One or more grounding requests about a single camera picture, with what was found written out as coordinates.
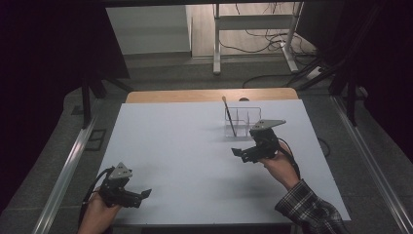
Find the thin black floor cable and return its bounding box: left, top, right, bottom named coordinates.
left=317, top=136, right=331, bottom=159

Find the white power strip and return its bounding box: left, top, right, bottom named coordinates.
left=305, top=65, right=325, bottom=81

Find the white table cover sheet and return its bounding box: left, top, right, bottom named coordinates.
left=96, top=98, right=353, bottom=226

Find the aluminium rail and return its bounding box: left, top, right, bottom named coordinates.
left=330, top=95, right=413, bottom=234
left=31, top=111, right=100, bottom=234

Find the person's right hand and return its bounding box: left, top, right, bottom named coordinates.
left=258, top=148, right=302, bottom=191

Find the person's left hand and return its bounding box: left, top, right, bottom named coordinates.
left=79, top=190, right=123, bottom=230

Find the clear acrylic organizer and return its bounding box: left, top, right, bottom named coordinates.
left=224, top=106, right=263, bottom=138

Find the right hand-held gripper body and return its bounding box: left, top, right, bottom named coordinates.
left=247, top=119, right=287, bottom=163

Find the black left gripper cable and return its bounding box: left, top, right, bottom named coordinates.
left=77, top=166, right=116, bottom=227

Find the tangle of black floor cables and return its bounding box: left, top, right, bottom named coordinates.
left=218, top=2, right=318, bottom=56

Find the white cabinet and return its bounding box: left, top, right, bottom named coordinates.
left=105, top=4, right=193, bottom=57

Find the black metal stand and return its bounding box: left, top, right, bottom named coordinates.
left=80, top=73, right=134, bottom=130
left=295, top=3, right=369, bottom=127

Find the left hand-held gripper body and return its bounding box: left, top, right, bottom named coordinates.
left=97, top=162, right=144, bottom=210

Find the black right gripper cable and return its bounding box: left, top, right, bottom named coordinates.
left=276, top=136, right=302, bottom=180

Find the white desk frame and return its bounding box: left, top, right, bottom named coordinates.
left=211, top=2, right=306, bottom=76

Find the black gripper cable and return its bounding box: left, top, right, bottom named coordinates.
left=276, top=136, right=302, bottom=180
left=77, top=166, right=116, bottom=227

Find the thin dark-handled brush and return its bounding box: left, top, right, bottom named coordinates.
left=221, top=96, right=238, bottom=137

